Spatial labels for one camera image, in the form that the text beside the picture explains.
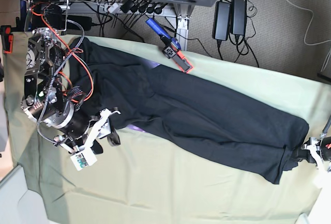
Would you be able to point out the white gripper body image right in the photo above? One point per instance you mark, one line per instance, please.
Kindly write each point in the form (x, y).
(320, 151)

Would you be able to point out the black power adapter pair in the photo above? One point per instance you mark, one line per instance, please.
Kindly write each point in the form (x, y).
(238, 17)
(221, 21)

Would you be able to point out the blue orange clamp left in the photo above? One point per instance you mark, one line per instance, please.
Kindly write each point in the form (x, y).
(7, 35)

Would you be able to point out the blue orange clamp centre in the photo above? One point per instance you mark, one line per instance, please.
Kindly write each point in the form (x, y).
(172, 49)

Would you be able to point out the black power adapter pair right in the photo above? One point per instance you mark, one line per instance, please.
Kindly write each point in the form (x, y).
(238, 17)

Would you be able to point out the blue orange clamp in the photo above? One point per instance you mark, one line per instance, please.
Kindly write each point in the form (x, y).
(172, 49)
(7, 35)

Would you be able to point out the white power strip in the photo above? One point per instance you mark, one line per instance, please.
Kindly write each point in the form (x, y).
(130, 7)

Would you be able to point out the black power adapter pair left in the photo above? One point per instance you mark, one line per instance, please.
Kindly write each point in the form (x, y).
(221, 21)

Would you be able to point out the aluminium frame post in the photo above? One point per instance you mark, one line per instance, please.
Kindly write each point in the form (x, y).
(179, 19)

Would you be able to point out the black power brick left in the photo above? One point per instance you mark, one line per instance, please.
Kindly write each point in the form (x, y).
(85, 22)

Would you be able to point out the grey plastic bin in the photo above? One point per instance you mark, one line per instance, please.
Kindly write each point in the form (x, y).
(18, 203)

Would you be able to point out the dark navy T-shirt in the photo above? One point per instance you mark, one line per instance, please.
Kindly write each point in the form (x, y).
(202, 117)

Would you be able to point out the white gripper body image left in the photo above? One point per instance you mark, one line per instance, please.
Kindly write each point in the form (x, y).
(79, 133)

